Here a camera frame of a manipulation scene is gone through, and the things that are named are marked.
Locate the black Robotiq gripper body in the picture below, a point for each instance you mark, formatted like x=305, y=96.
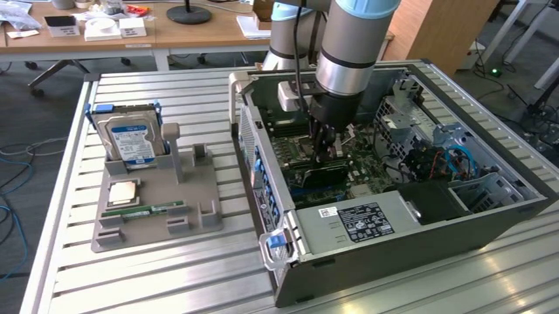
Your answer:
x=334, y=109

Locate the black Nvidia graphics card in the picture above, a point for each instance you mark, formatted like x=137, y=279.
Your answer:
x=326, y=176

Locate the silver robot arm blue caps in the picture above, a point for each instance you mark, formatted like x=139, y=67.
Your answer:
x=350, y=49

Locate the CPU socket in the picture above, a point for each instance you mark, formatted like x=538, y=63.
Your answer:
x=303, y=148

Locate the metal socket cover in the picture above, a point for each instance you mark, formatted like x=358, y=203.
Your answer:
x=350, y=132

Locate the RAM stick with white label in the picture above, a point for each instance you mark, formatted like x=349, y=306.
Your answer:
x=299, y=165

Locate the green motherboard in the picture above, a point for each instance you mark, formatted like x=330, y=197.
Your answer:
x=371, y=173

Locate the silver perforated drive cage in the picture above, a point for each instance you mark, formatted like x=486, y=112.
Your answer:
x=402, y=131

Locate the silver chipset heatsink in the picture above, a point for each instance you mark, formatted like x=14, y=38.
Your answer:
x=363, y=190

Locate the grey power supply unit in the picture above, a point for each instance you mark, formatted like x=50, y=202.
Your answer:
x=314, y=229

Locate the white paper stack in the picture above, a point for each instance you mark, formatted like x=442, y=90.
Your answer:
x=251, y=29

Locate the wooden cabinet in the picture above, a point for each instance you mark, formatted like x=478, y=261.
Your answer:
x=454, y=32

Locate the open dark grey PC case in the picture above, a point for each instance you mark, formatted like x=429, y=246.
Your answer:
x=393, y=261

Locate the grey plastic parts rack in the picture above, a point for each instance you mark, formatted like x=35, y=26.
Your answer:
x=153, y=193

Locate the hard disk with blue carrier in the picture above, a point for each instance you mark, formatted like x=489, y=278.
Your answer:
x=131, y=144

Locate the black round lamp base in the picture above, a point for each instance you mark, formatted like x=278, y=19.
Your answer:
x=187, y=16

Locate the green RAM stick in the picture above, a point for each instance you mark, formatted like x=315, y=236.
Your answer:
x=145, y=210

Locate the copper-toned CPU chip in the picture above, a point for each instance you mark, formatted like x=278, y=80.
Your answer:
x=121, y=193

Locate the small white box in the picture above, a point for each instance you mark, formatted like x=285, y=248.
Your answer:
x=131, y=24

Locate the red orange packet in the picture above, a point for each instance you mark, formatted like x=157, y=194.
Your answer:
x=139, y=10

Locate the white tape roll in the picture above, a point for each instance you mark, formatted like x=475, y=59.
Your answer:
x=110, y=27

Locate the white flat box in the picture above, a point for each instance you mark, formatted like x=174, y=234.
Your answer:
x=103, y=37

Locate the dark grey pouch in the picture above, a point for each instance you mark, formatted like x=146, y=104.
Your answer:
x=114, y=8

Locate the grey office chair base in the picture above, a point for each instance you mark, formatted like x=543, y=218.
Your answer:
x=50, y=72

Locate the beige tape roll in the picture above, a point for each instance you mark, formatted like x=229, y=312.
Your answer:
x=83, y=4

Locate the white box with black top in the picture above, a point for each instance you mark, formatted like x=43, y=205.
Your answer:
x=62, y=31

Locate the wooden office desk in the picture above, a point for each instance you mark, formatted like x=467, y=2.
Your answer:
x=52, y=44

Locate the grey cup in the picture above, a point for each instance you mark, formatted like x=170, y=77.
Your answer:
x=63, y=4

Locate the white red label card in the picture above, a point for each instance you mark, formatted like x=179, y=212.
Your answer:
x=22, y=34

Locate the clear plastic bag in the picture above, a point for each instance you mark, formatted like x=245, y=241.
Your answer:
x=18, y=16

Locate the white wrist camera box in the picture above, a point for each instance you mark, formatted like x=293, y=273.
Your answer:
x=289, y=99

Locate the white wall box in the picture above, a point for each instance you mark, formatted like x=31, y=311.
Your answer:
x=474, y=59

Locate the silver disk bay bracket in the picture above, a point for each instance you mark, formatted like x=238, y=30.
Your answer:
x=489, y=193

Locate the white table frame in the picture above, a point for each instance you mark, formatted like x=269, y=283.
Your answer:
x=547, y=73

